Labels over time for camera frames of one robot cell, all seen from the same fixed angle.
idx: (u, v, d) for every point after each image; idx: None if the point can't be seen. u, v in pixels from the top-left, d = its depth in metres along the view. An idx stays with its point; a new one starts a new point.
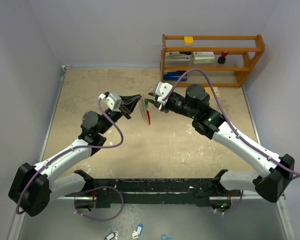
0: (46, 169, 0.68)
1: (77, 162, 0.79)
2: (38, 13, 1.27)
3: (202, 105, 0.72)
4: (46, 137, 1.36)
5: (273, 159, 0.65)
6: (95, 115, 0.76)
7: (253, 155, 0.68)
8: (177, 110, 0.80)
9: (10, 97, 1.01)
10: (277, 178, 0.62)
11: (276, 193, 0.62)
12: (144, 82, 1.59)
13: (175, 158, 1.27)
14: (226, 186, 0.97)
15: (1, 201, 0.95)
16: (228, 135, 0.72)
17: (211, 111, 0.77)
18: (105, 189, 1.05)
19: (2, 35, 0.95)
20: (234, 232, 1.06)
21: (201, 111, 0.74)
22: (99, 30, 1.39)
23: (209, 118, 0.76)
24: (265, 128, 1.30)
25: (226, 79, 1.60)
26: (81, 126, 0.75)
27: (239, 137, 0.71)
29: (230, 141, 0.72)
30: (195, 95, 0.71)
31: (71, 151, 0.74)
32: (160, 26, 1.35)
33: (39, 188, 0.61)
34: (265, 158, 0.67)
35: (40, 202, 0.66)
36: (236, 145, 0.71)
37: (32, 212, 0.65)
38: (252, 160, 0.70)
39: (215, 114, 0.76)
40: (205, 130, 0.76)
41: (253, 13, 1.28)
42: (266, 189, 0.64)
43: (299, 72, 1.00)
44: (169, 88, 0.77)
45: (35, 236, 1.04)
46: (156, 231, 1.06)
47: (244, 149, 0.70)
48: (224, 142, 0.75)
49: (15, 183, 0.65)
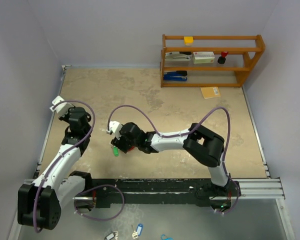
0: (47, 181, 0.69)
1: (71, 165, 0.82)
2: (38, 13, 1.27)
3: (134, 133, 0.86)
4: (46, 137, 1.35)
5: (183, 133, 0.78)
6: (81, 111, 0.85)
7: (172, 140, 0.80)
8: (128, 143, 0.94)
9: (10, 97, 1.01)
10: (187, 144, 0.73)
11: (203, 154, 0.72)
12: (144, 82, 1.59)
13: (175, 158, 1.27)
14: (215, 180, 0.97)
15: (2, 201, 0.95)
16: (157, 139, 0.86)
17: (148, 134, 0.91)
18: (105, 189, 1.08)
19: (2, 35, 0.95)
20: (234, 233, 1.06)
21: (137, 138, 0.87)
22: (99, 30, 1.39)
23: (146, 139, 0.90)
24: (265, 128, 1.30)
25: (226, 79, 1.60)
26: (70, 121, 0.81)
27: (162, 136, 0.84)
29: (160, 143, 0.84)
30: (126, 129, 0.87)
31: (62, 157, 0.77)
32: (160, 26, 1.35)
33: (48, 199, 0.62)
34: (179, 136, 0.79)
35: (54, 212, 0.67)
36: (164, 143, 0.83)
37: (50, 225, 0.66)
38: (177, 145, 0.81)
39: (151, 136, 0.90)
40: (149, 149, 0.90)
41: (253, 13, 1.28)
42: (197, 156, 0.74)
43: (299, 72, 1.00)
44: (116, 122, 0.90)
45: (35, 236, 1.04)
46: (156, 231, 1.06)
47: (167, 141, 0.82)
48: (162, 146, 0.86)
49: (21, 207, 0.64)
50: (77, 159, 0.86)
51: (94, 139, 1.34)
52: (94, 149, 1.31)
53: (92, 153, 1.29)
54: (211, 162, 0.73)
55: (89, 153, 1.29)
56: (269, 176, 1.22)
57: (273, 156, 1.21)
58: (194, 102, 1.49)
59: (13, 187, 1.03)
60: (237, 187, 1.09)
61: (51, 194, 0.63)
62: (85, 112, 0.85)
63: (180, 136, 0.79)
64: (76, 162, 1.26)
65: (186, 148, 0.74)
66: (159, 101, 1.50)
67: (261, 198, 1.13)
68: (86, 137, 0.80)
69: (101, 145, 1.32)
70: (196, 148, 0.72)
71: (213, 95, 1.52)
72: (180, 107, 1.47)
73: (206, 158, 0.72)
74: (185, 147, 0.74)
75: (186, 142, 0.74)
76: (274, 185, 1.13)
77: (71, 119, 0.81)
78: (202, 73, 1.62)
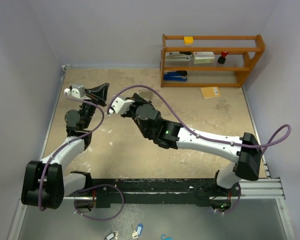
0: (54, 159, 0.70)
1: (74, 154, 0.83)
2: (37, 13, 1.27)
3: (156, 122, 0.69)
4: (46, 137, 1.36)
5: (236, 143, 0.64)
6: (76, 113, 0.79)
7: (218, 147, 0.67)
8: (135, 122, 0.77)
9: (11, 98, 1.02)
10: (245, 159, 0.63)
11: (254, 172, 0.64)
12: (144, 82, 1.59)
13: (175, 158, 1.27)
14: (227, 185, 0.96)
15: (2, 201, 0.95)
16: (189, 137, 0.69)
17: (167, 123, 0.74)
18: (105, 189, 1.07)
19: (2, 36, 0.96)
20: (234, 233, 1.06)
21: (157, 127, 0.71)
22: (100, 31, 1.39)
23: (166, 130, 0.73)
24: (265, 129, 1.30)
25: (226, 79, 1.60)
26: (67, 127, 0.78)
27: (199, 136, 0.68)
29: (192, 143, 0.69)
30: (145, 115, 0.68)
31: (68, 144, 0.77)
32: (160, 26, 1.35)
33: (54, 175, 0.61)
34: (230, 145, 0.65)
35: (58, 192, 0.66)
36: (200, 145, 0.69)
37: (53, 204, 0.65)
38: (218, 152, 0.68)
39: (171, 125, 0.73)
40: (168, 143, 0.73)
41: (253, 13, 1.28)
42: (243, 171, 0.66)
43: None
44: (120, 102, 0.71)
45: (35, 236, 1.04)
46: (156, 231, 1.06)
47: (208, 145, 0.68)
48: (190, 147, 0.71)
49: (27, 183, 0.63)
50: (78, 151, 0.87)
51: (94, 139, 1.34)
52: (94, 149, 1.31)
53: (92, 152, 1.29)
54: (254, 178, 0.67)
55: (89, 154, 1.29)
56: (269, 176, 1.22)
57: (273, 157, 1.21)
58: (194, 102, 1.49)
59: (12, 187, 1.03)
60: (238, 188, 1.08)
61: (57, 170, 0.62)
62: (80, 115, 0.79)
63: (230, 145, 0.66)
64: (77, 162, 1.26)
65: (239, 162, 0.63)
66: (159, 101, 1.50)
67: (261, 198, 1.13)
68: (88, 134, 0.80)
69: (101, 145, 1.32)
70: (250, 162, 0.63)
71: (213, 95, 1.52)
72: (180, 107, 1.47)
73: (253, 175, 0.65)
74: (240, 161, 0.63)
75: (244, 155, 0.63)
76: (274, 185, 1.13)
77: (68, 126, 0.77)
78: (202, 73, 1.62)
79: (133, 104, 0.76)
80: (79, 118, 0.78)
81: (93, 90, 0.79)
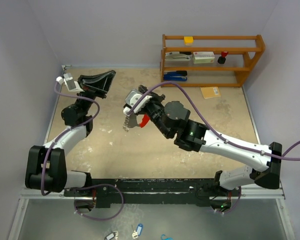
0: (56, 144, 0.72)
1: (78, 140, 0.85)
2: (37, 13, 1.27)
3: (184, 123, 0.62)
4: (46, 137, 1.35)
5: (266, 153, 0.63)
6: (72, 112, 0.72)
7: (247, 154, 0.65)
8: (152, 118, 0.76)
9: (10, 97, 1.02)
10: (276, 171, 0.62)
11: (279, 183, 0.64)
12: (144, 82, 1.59)
13: (175, 158, 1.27)
14: (228, 187, 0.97)
15: (1, 201, 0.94)
16: (216, 142, 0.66)
17: (189, 123, 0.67)
18: (105, 189, 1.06)
19: (2, 36, 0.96)
20: (234, 233, 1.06)
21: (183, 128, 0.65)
22: (100, 30, 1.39)
23: (190, 132, 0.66)
24: (265, 129, 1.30)
25: (226, 79, 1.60)
26: (67, 123, 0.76)
27: (227, 141, 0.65)
29: (219, 148, 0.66)
30: (176, 115, 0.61)
31: (70, 130, 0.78)
32: (160, 26, 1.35)
33: (57, 158, 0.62)
34: (259, 153, 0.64)
35: (62, 176, 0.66)
36: (227, 150, 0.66)
37: (57, 188, 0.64)
38: (244, 158, 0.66)
39: (194, 125, 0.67)
40: (191, 145, 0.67)
41: (253, 13, 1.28)
42: (267, 181, 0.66)
43: None
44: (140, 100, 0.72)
45: (35, 236, 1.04)
46: (156, 231, 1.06)
47: (236, 152, 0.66)
48: (214, 151, 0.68)
49: (31, 166, 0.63)
50: (81, 138, 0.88)
51: (94, 139, 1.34)
52: (94, 149, 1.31)
53: (92, 152, 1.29)
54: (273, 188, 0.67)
55: (89, 153, 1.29)
56: None
57: None
58: (194, 102, 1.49)
59: (11, 187, 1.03)
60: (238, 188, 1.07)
61: (61, 153, 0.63)
62: (77, 112, 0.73)
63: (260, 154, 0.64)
64: (76, 162, 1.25)
65: (269, 173, 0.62)
66: None
67: (261, 198, 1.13)
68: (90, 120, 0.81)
69: (101, 145, 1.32)
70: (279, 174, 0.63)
71: (213, 95, 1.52)
72: None
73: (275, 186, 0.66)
74: (271, 172, 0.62)
75: (275, 167, 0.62)
76: None
77: (68, 124, 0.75)
78: (202, 73, 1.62)
79: (152, 100, 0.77)
80: (76, 117, 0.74)
81: (88, 81, 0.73)
